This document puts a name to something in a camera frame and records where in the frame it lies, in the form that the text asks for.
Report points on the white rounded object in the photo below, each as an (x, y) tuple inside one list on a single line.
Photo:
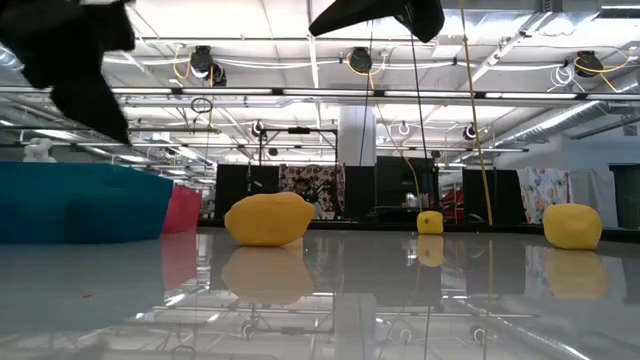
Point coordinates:
[(39, 150)]

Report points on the silver ventilation duct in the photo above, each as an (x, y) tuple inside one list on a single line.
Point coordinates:
[(565, 120)]

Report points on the long ceiling light bar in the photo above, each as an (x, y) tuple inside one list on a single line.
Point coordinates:
[(320, 92)]

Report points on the large black cabinet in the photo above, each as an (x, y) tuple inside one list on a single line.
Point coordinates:
[(395, 185)]

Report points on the white floral cloth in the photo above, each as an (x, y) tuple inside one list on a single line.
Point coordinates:
[(537, 190)]

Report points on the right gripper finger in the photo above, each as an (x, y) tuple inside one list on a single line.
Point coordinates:
[(425, 20), (360, 12)]

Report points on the small lit screen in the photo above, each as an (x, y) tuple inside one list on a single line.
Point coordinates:
[(414, 200)]

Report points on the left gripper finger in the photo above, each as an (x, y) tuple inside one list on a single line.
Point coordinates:
[(95, 110)]

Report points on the large orange-yellow lemon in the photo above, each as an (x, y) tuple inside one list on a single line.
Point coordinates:
[(270, 219)]

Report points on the teal basket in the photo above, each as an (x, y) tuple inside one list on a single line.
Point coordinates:
[(75, 200)]

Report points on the dark door panel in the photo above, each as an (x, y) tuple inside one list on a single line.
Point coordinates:
[(627, 195)]

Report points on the brown patterned cloth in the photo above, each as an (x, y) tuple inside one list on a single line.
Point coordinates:
[(330, 180)]

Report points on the white building column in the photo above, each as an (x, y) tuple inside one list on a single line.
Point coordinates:
[(352, 135)]

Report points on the pink basket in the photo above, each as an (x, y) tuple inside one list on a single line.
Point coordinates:
[(182, 210)]

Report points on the black partition panel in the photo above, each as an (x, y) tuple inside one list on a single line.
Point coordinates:
[(231, 190), (360, 190), (502, 192), (265, 182)]

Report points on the person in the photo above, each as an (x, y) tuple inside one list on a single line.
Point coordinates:
[(303, 189)]

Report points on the yellow lemon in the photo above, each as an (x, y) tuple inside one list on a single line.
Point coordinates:
[(430, 222), (572, 226)]

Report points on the red machine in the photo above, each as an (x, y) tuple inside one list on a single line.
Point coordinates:
[(452, 200)]

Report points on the black overhead frame rig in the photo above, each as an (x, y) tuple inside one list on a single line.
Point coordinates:
[(299, 130)]

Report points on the pale grey cloth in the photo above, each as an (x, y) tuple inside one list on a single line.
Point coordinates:
[(595, 187)]

